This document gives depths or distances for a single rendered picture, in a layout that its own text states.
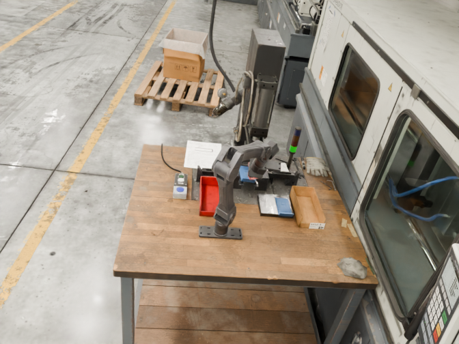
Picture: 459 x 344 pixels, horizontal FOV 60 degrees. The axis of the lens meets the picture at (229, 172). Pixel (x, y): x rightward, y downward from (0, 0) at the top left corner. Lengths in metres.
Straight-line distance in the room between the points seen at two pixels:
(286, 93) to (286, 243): 3.53
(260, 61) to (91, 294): 1.78
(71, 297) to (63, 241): 0.50
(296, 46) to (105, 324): 3.71
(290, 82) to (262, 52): 3.28
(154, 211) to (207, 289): 0.76
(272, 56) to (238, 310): 1.43
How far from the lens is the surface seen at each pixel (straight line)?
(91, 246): 3.07
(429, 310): 1.44
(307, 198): 2.18
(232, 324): 2.39
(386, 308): 1.87
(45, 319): 2.72
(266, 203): 2.04
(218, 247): 1.79
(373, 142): 2.22
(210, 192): 2.08
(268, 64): 1.92
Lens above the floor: 2.17
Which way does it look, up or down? 34 degrees down
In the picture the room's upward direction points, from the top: 9 degrees clockwise
